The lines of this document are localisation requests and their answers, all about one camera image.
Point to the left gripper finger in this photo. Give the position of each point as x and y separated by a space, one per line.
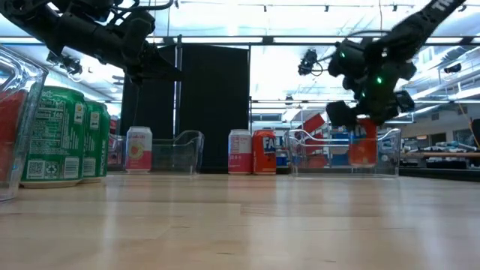
157 69

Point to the pink white soda can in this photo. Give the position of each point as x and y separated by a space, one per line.
138 150
240 152

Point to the clear plastic bin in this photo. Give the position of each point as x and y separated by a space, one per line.
187 157
15 180
390 157

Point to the green Sprite soda can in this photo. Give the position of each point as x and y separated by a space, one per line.
56 138
98 142

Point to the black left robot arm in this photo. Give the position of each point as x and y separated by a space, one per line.
75 33

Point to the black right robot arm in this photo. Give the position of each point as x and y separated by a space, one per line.
412 30

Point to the red sign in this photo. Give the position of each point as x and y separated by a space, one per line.
313 123

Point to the black folding screen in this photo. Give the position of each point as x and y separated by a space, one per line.
213 112

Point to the black track light cluster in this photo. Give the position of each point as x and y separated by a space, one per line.
65 63

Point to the black ceiling light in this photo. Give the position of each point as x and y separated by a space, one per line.
452 68

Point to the wooden workbench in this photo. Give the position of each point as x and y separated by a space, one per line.
442 154

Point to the blue white box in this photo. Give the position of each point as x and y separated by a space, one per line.
280 152

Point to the overhead light bar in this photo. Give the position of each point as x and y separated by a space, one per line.
268 39

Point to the black ceiling rail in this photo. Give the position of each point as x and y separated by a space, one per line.
300 101

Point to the black ceiling camera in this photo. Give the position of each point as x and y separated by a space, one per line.
307 62

